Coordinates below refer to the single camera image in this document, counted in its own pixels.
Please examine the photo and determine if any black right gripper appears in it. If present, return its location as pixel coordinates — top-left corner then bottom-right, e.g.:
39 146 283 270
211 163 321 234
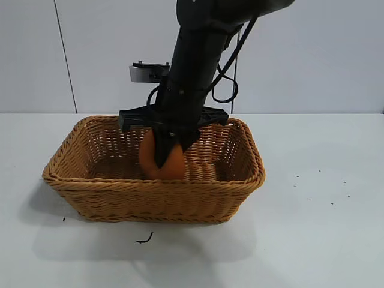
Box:
118 26 230 168

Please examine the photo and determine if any orange bread bun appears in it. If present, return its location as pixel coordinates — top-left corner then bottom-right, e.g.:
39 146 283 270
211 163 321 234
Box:
138 128 185 181

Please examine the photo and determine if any brown woven wicker basket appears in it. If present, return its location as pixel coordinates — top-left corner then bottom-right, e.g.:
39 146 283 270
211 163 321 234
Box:
41 115 267 224

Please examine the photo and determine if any small black twig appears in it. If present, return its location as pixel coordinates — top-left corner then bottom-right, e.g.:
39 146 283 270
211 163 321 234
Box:
136 231 154 244

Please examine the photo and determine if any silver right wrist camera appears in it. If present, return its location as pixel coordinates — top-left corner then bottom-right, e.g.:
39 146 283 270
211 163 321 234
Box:
128 61 172 84

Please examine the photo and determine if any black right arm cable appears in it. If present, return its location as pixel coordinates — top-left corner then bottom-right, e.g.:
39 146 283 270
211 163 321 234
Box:
209 11 259 103

